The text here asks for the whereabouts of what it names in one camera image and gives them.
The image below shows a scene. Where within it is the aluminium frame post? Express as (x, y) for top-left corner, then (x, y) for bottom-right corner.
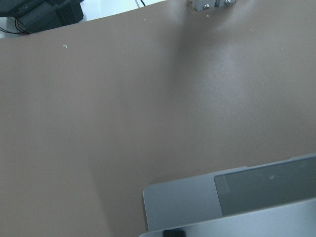
(189, 0), (237, 11)

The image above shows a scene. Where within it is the grey laptop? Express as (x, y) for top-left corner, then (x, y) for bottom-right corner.
(143, 154), (316, 237)

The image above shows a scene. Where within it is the black box on desk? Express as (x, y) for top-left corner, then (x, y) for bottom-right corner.
(0, 0), (84, 35)

